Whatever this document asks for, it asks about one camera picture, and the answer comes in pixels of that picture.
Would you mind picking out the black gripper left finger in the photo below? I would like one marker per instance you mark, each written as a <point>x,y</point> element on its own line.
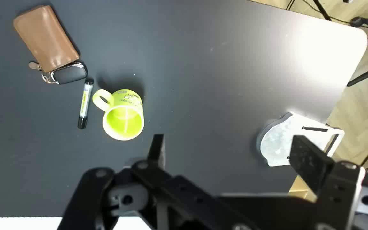
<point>157,151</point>

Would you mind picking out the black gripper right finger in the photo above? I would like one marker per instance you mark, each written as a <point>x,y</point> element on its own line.
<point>309,160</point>

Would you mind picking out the black and white marker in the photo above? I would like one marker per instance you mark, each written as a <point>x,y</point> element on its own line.
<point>84,103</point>

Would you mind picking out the yellow-green cartoon mug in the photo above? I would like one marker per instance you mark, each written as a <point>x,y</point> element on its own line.
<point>124,122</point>

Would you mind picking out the black tripod leg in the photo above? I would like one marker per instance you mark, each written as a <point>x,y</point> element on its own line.
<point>367,76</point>

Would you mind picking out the black car key fob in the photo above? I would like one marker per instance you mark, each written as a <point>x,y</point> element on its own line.
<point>70,74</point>

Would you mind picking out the black stand leg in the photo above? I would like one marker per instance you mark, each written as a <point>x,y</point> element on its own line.
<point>322,9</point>

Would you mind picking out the brown leather key pouch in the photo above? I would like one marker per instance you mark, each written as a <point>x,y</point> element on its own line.
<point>45,36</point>

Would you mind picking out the white table edge bracket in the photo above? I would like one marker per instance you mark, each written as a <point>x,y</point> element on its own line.
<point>277,141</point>

